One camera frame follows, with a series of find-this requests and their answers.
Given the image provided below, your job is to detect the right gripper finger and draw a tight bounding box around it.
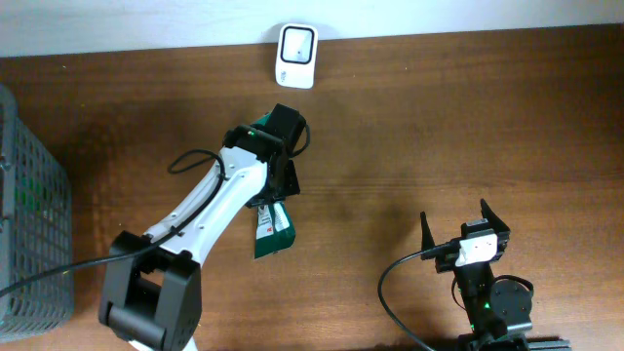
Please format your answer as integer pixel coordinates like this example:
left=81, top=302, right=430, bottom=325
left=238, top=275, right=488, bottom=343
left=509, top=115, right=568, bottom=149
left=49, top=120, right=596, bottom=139
left=480, top=199, right=510, bottom=234
left=420, top=212, right=436, bottom=260

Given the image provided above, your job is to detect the green 3M wipes packet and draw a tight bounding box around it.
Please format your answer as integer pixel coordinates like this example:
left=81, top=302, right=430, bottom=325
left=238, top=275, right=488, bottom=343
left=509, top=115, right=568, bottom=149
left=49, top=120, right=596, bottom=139
left=252, top=112, right=297, bottom=261

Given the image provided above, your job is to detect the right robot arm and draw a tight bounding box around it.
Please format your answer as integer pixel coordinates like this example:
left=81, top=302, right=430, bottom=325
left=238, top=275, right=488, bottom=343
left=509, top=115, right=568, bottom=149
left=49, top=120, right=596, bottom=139
left=420, top=200, right=534, bottom=350

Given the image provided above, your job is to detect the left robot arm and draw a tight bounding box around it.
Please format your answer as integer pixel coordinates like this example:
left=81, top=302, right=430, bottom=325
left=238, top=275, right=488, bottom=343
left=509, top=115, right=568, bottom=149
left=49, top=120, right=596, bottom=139
left=98, top=104, right=310, bottom=350

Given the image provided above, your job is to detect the white barcode scanner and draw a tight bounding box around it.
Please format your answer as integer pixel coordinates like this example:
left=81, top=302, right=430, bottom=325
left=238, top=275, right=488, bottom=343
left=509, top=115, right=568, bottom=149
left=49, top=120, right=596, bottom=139
left=275, top=23, right=319, bottom=89

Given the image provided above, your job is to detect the grey plastic mesh basket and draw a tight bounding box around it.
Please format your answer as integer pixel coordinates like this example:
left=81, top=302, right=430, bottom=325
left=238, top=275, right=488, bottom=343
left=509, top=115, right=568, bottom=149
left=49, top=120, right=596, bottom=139
left=1, top=86, right=74, bottom=343

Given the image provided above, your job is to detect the black right arm base rail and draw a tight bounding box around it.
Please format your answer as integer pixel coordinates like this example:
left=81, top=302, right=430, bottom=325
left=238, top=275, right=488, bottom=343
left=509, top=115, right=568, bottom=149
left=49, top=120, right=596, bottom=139
left=454, top=334, right=572, bottom=351

